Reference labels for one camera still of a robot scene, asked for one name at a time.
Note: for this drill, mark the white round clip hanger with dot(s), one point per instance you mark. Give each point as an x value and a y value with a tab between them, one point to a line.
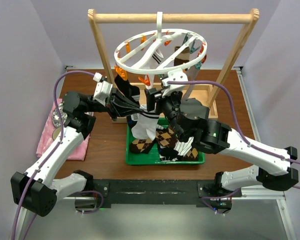
132	55

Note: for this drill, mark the white black striped sock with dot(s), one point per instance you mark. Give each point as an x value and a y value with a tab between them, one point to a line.
183	147

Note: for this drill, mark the brown argyle sock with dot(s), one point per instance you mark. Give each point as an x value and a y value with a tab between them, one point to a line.
166	141
141	146

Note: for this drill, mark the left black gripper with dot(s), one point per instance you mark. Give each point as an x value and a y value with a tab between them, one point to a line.
121	109

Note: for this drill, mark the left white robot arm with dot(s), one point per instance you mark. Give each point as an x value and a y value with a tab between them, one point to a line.
35	189

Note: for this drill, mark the pink cloth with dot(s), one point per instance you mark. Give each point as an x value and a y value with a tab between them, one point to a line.
46	140

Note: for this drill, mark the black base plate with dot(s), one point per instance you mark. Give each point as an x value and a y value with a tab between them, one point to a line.
155	192

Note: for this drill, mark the green plastic bin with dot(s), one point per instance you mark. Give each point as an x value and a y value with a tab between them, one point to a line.
153	157

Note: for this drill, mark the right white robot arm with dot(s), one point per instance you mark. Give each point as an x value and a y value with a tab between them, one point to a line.
270	166

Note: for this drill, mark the beige tan sock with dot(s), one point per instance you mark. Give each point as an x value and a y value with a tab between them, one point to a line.
183	57

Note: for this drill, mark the wooden hanger rack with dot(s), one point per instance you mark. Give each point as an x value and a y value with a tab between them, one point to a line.
247	20

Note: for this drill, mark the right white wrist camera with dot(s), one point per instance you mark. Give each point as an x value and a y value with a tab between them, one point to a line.
172	83

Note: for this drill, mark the blue patterned plate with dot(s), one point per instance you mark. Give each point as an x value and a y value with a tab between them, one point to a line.
55	117

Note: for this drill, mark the white black banded sock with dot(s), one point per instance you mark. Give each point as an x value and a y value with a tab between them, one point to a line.
153	63

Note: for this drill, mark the black blue sports sock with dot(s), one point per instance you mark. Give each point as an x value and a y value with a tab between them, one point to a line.
132	92

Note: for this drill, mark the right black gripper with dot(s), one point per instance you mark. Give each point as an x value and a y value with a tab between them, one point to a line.
151	94

